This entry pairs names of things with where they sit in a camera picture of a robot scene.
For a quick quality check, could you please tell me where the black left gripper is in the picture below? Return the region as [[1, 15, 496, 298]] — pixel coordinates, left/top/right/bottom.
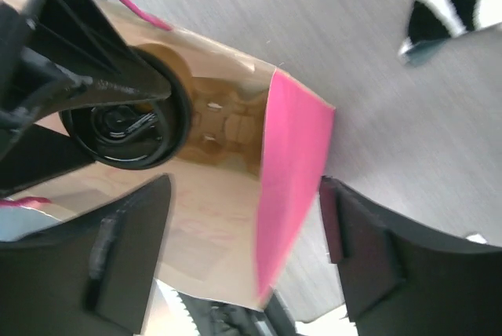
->
[[1, 0, 171, 197]]

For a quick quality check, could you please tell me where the zebra print pillow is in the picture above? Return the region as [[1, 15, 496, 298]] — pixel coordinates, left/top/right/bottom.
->
[[398, 0, 501, 65]]

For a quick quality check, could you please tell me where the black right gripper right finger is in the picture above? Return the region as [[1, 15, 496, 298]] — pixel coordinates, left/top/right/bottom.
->
[[319, 177, 501, 335]]

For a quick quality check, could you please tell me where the black plastic cup lid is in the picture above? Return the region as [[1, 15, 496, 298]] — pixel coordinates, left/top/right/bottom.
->
[[59, 48, 193, 170]]

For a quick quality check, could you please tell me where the brown cardboard cup carrier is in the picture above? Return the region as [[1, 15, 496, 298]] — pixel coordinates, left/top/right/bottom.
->
[[137, 43, 268, 177]]

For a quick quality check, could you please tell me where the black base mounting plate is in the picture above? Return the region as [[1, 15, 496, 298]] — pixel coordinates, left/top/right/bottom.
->
[[176, 291, 298, 336]]

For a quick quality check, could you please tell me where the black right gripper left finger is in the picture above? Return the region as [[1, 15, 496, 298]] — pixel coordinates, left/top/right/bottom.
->
[[1, 174, 171, 334]]

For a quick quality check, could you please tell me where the pink paper gift bag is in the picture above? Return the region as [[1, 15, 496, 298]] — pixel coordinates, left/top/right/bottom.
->
[[1, 0, 335, 309]]

